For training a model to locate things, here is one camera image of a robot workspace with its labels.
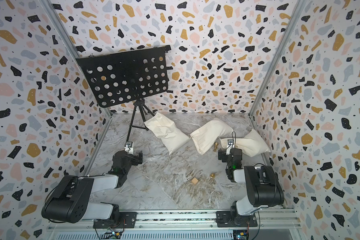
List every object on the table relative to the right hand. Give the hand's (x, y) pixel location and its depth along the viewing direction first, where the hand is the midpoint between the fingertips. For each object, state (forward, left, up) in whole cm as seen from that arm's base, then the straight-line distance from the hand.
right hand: (230, 148), depth 95 cm
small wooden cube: (-20, +23, -4) cm, 30 cm away
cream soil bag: (+6, +39, +4) cm, 40 cm away
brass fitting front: (-16, +12, -4) cm, 21 cm away
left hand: (-4, +60, +3) cm, 60 cm away
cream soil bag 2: (+10, +15, 0) cm, 18 cm away
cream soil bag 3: (+3, -14, 0) cm, 15 cm away
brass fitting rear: (+5, +9, -5) cm, 11 cm away
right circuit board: (-44, 0, -7) cm, 45 cm away
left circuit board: (-46, +60, -6) cm, 76 cm away
